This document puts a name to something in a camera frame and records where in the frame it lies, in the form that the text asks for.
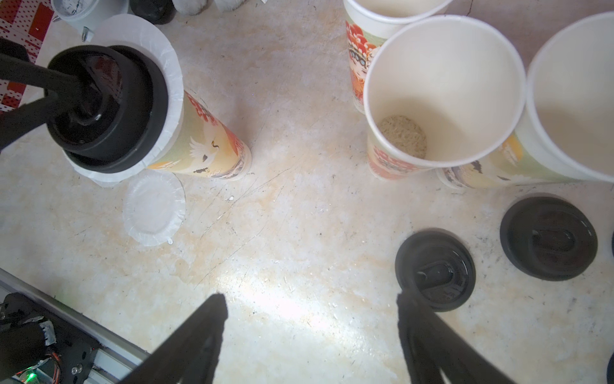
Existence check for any black glasses case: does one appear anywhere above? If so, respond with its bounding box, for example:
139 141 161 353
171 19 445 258
129 0 176 25

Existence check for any white alarm clock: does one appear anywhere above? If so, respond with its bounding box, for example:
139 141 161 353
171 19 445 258
51 0 130 42

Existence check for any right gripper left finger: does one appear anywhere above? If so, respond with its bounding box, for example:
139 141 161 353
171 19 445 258
120 293 228 383

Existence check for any black cup lid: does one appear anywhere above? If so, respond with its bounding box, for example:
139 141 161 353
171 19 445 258
47 45 169 174
395 228 476 312
500 196 598 282

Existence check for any grey husky plush toy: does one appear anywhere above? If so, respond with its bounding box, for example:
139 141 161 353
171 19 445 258
172 0 246 16

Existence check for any paper milk tea cup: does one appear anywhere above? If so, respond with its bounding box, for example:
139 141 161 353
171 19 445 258
148 91 252 180

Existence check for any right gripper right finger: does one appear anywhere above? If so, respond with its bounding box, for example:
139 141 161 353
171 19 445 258
397 291 513 383

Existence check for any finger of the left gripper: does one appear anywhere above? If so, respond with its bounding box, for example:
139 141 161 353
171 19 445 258
0 37 85 152

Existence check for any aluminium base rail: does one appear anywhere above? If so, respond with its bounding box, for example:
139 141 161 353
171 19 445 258
1 270 149 383

